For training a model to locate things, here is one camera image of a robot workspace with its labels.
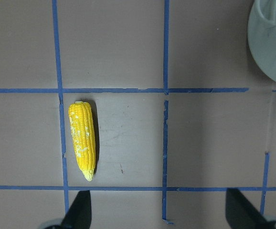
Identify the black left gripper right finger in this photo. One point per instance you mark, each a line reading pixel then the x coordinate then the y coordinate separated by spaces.
pixel 240 213

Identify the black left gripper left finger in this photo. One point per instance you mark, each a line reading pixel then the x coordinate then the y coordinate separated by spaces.
pixel 79 213

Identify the yellow toy corn cob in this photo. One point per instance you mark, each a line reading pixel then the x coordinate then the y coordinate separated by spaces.
pixel 83 137

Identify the grey toy cooking pot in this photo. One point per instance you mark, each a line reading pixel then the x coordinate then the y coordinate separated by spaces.
pixel 261 34

